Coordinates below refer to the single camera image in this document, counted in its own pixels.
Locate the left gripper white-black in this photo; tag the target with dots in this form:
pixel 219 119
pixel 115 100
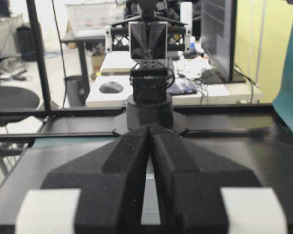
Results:
pixel 147 39

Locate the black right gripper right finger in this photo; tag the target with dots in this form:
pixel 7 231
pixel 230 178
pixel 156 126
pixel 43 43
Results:
pixel 211 194

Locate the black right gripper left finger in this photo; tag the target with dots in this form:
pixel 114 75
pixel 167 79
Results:
pixel 100 192

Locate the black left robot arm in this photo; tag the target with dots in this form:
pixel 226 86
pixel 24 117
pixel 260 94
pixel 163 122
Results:
pixel 102 192

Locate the white desk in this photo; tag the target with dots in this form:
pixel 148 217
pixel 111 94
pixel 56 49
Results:
pixel 150 81

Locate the black computer mouse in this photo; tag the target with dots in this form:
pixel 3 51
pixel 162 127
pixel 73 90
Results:
pixel 111 87

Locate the black computer monitor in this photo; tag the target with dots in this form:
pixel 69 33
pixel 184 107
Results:
pixel 218 34

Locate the black round stool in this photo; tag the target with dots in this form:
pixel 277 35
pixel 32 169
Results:
pixel 16 97

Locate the black vertical frame post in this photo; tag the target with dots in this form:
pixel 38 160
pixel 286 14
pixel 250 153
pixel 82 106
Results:
pixel 37 38

